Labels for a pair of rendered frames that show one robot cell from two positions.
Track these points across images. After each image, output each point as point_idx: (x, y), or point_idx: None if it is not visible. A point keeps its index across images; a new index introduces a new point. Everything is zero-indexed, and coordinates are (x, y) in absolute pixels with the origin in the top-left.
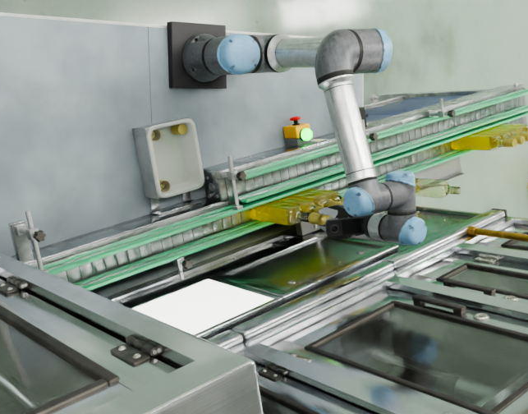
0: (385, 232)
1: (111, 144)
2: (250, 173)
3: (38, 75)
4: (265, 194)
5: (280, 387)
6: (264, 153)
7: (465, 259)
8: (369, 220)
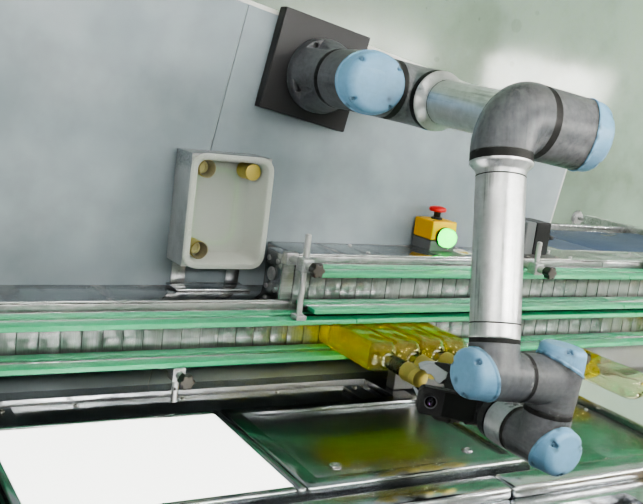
0: (510, 436)
1: (136, 163)
2: (335, 271)
3: (53, 24)
4: (349, 309)
5: None
6: (373, 246)
7: None
8: (490, 407)
